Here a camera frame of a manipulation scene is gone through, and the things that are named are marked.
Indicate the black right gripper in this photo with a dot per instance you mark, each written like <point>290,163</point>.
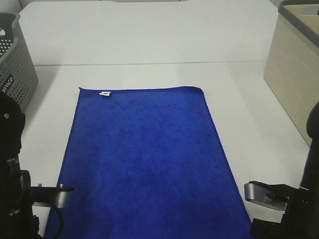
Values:
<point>300,220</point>

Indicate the blue microfiber towel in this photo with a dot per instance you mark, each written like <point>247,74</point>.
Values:
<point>149,164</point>

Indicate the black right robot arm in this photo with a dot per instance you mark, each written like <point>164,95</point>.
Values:
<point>310,179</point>

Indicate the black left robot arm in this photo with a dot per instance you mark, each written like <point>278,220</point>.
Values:
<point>16,218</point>

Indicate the beige plastic storage bin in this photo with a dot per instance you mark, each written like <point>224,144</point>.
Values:
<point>292,70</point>

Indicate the grey perforated laundry basket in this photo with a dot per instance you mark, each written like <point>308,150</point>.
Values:
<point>18,78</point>

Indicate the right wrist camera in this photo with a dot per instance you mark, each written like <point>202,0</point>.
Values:
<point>275,196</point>

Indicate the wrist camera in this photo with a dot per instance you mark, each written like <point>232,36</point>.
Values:
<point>275,196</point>
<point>46,196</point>

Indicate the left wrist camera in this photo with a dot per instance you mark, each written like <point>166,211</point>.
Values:
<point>46,196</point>

